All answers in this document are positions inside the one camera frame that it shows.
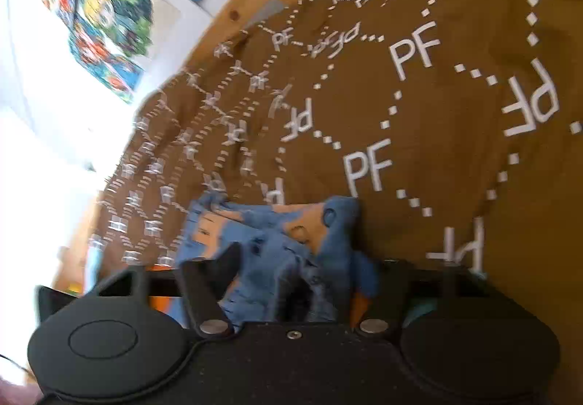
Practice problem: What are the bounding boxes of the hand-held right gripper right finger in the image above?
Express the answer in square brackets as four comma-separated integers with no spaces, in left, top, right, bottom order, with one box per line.
[357,259,493,336]

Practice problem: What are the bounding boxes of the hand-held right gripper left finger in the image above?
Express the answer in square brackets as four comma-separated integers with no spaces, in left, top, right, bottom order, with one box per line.
[84,243,243,337]

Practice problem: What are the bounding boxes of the colourful wall poster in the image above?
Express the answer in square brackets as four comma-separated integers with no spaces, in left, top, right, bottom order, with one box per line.
[42,0,154,106]

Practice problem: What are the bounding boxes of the blue and tan pants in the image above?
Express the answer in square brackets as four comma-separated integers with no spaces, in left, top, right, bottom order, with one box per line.
[175,194,381,324]

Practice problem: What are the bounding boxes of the brown printed blanket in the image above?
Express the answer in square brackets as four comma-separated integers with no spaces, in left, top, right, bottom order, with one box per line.
[86,0,583,324]

